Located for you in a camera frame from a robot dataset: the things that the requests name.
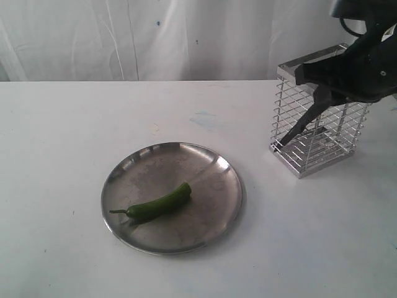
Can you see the black knife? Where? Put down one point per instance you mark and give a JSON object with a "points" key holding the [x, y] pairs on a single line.
{"points": [[311, 114]]}

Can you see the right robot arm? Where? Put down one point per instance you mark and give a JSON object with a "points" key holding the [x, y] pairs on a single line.
{"points": [[355, 13]]}

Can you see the wire metal utensil holder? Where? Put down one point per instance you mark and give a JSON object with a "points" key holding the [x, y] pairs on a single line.
{"points": [[330, 138]]}

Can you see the round steel plate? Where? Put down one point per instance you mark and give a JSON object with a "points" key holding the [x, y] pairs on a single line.
{"points": [[216, 202]]}

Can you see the white backdrop curtain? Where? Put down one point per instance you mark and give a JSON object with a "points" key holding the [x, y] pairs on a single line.
{"points": [[160, 40]]}

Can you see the green chili pepper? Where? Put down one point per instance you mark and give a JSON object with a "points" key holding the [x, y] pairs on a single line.
{"points": [[151, 210]]}

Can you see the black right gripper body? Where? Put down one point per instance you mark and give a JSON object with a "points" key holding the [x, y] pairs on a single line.
{"points": [[372, 76]]}

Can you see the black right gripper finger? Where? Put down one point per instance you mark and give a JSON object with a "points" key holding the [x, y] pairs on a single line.
{"points": [[329, 71], [324, 96]]}

